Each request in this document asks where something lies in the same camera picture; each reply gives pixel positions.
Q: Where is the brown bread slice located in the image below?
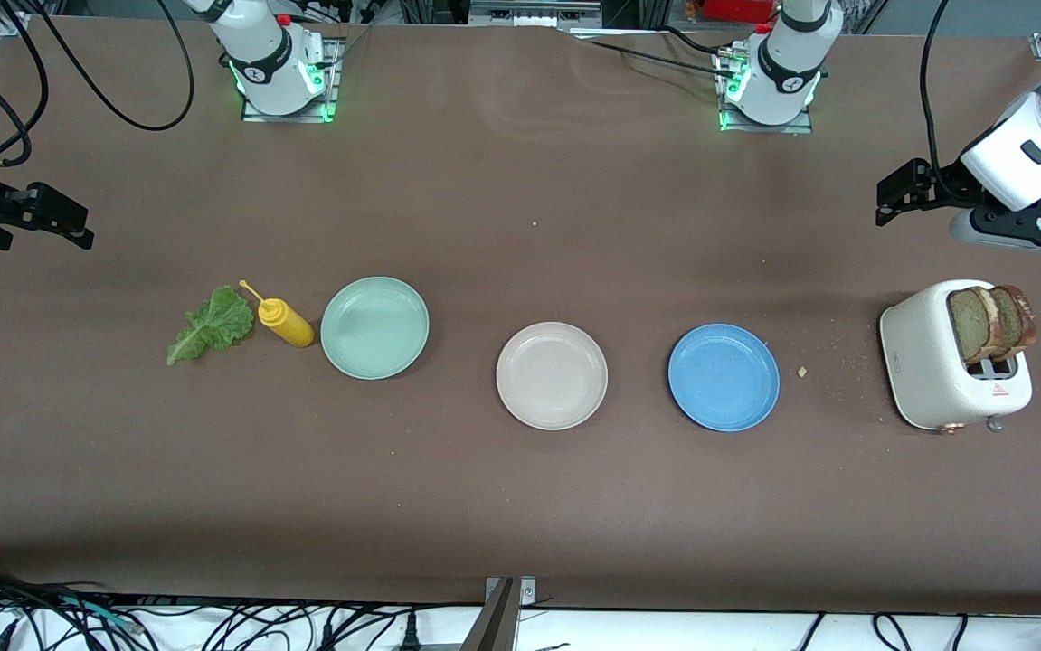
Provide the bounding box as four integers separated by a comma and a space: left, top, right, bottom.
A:
990, 284, 1038, 361
948, 286, 1002, 365

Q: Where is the yellow mustard squeeze bottle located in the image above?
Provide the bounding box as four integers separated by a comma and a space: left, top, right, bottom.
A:
239, 279, 316, 348

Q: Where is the blue plate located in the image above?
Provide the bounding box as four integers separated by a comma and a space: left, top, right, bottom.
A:
667, 324, 781, 433

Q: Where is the mint green plate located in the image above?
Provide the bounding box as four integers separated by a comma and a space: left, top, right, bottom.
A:
320, 276, 431, 381

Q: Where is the beige plate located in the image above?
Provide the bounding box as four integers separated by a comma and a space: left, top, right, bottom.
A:
496, 322, 609, 431

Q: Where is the white two-slot toaster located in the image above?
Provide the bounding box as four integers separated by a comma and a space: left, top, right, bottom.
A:
879, 278, 1034, 435

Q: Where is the green lettuce leaf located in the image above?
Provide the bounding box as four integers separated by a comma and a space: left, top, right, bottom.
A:
166, 285, 256, 367

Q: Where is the red box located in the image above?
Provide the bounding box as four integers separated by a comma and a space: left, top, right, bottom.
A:
704, 0, 776, 24

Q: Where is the grey metal device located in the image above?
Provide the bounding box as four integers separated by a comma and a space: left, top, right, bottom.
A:
469, 0, 603, 28

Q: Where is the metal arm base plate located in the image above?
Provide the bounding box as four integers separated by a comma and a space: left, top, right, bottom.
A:
241, 36, 345, 124
717, 45, 816, 136

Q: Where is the thin black cable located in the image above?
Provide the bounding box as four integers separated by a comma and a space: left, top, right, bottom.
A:
565, 25, 747, 82

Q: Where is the teal cable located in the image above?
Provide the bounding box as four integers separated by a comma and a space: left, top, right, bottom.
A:
54, 595, 141, 631

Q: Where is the silver corner bracket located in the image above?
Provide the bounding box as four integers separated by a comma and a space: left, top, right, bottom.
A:
484, 576, 537, 608

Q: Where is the grey metal post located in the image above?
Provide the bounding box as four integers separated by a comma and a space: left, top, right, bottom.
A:
460, 579, 518, 651

